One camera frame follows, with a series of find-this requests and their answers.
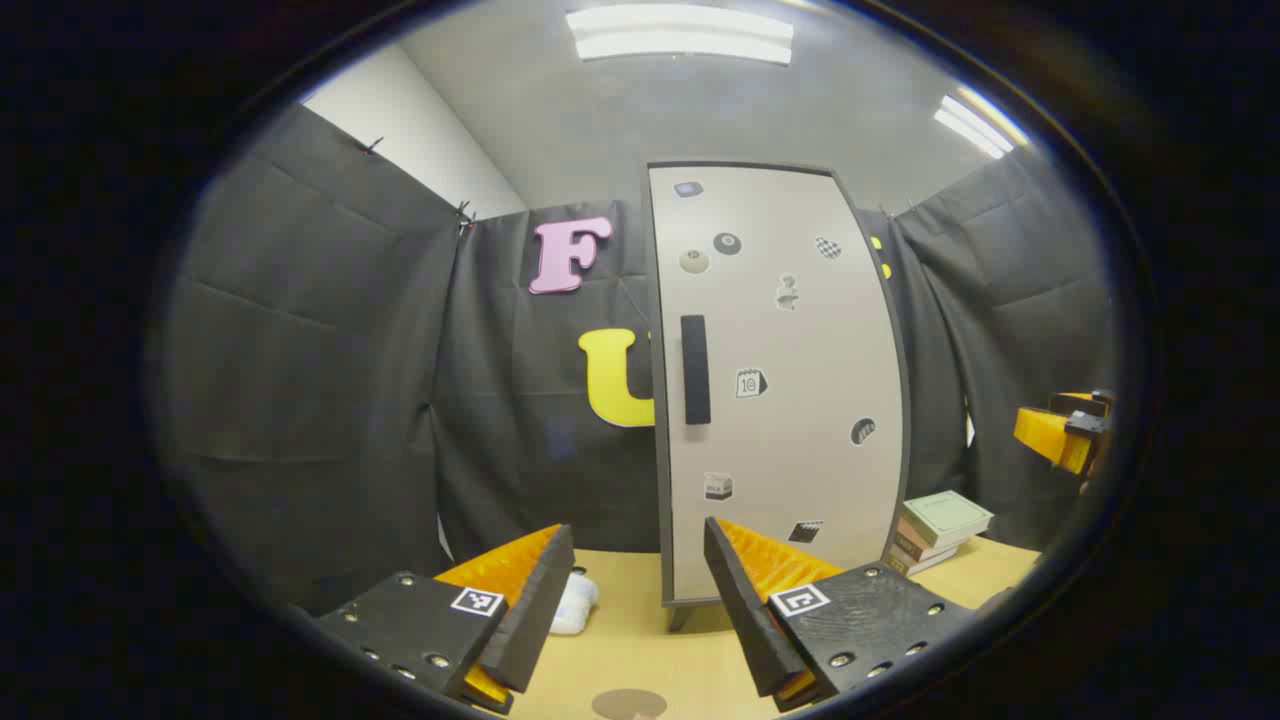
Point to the brown book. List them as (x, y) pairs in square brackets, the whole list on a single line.
[(915, 548)]

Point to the green cover book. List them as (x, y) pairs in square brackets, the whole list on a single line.
[(945, 515)]

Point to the grey cabinet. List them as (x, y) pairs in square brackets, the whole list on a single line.
[(664, 560)]

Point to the round brown coaster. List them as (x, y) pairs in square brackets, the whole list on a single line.
[(628, 703)]

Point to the beige cabinet door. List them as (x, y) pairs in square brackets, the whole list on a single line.
[(800, 400)]

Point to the wide ceiling light panel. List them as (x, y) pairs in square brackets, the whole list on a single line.
[(680, 35)]

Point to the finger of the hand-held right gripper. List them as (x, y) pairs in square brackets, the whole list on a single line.
[(1075, 402), (1045, 435)]

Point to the grey book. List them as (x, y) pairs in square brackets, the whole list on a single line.
[(905, 565)]

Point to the white crumpled cloth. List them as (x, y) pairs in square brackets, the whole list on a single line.
[(575, 605)]

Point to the black backdrop cloth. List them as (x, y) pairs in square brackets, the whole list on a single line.
[(300, 350)]

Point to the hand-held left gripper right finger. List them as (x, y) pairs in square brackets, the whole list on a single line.
[(745, 620)]

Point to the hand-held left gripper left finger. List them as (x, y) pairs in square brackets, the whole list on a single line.
[(535, 610)]

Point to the narrow ceiling light panel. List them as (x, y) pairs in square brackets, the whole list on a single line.
[(975, 125)]

